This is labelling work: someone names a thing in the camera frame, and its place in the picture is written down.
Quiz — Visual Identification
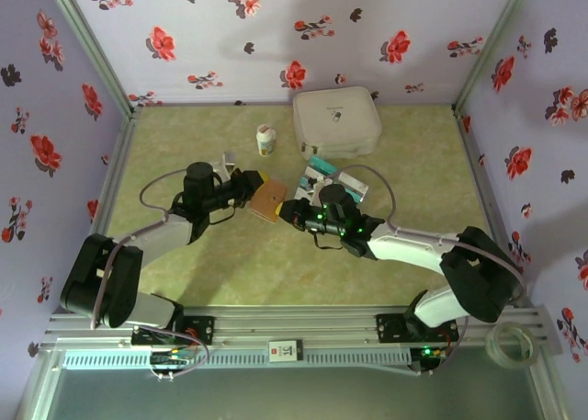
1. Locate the small printed label tag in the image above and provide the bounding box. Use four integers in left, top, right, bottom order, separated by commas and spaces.
267, 340, 304, 364

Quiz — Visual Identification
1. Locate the white pill bottle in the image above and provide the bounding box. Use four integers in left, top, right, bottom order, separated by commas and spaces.
255, 124, 278, 158

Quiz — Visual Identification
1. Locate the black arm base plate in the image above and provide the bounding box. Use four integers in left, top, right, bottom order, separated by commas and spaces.
130, 315, 216, 347
375, 312, 459, 347

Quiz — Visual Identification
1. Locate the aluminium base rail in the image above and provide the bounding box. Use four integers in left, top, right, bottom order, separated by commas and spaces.
39, 304, 564, 355

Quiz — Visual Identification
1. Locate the pink leather card holder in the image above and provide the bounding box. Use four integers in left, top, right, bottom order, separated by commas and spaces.
249, 177, 289, 222

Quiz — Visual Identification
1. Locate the aluminium table side rail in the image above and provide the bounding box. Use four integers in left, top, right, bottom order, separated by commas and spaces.
48, 109, 143, 323
452, 107, 529, 309

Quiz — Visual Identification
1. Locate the white medicine case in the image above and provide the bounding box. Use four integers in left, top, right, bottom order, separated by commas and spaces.
292, 85, 384, 160

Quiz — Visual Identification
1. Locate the aluminium frame post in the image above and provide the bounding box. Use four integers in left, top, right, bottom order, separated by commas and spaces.
42, 0, 141, 118
452, 0, 538, 116

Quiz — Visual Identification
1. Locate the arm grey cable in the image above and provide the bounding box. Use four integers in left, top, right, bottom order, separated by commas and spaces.
328, 164, 527, 375
89, 170, 189, 332

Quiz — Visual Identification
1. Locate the left arm grey cable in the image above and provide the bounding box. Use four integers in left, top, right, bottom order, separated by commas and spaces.
89, 170, 189, 332

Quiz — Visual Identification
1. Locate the teal VIP credit card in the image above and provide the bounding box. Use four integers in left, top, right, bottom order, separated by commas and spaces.
295, 174, 318, 201
306, 155, 340, 176

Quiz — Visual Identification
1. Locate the clear acrylic card stand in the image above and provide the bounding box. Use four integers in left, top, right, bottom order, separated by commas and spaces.
292, 154, 370, 206

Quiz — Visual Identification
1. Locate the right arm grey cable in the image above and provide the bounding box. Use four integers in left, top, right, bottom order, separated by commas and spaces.
328, 164, 527, 375

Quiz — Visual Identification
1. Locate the clear tape roll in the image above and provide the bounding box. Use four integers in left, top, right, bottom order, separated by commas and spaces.
485, 321, 539, 370

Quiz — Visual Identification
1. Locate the white slotted cable duct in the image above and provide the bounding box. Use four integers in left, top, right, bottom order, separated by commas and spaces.
62, 348, 413, 370

